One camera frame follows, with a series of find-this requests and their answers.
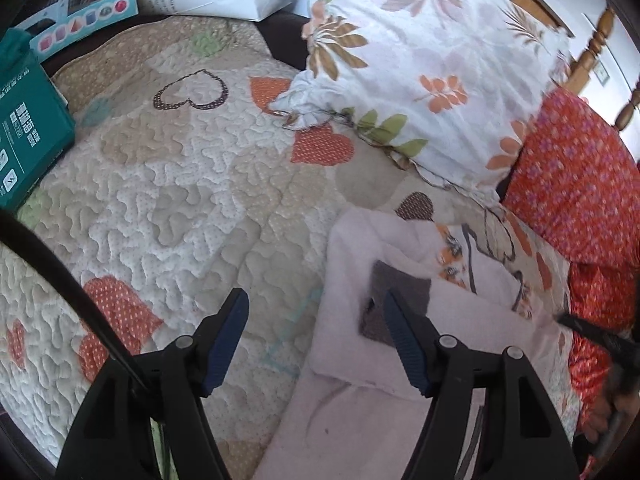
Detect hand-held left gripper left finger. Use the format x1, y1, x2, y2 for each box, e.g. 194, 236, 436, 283
55, 288, 250, 480

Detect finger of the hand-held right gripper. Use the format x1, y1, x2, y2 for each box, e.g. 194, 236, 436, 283
557, 312, 640, 361

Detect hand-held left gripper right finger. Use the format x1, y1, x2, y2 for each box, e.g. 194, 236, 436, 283
382, 290, 581, 480

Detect pale pink small garment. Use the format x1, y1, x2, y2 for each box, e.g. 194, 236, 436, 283
252, 205, 576, 480

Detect person's right hand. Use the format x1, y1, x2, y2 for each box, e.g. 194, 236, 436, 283
597, 365, 640, 456

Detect heart patterned quilt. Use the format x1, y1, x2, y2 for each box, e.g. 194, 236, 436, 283
0, 12, 586, 480

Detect orange floral cloth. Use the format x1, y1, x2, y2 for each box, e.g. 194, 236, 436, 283
500, 87, 640, 480

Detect teal cardboard box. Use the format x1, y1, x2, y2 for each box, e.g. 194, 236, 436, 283
0, 27, 77, 211

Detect white floral pillow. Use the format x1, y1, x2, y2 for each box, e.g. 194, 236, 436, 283
270, 0, 573, 196

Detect light blue printed box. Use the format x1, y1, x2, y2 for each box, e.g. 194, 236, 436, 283
10, 0, 140, 61

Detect black cable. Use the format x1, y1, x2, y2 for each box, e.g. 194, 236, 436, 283
0, 209, 151, 393

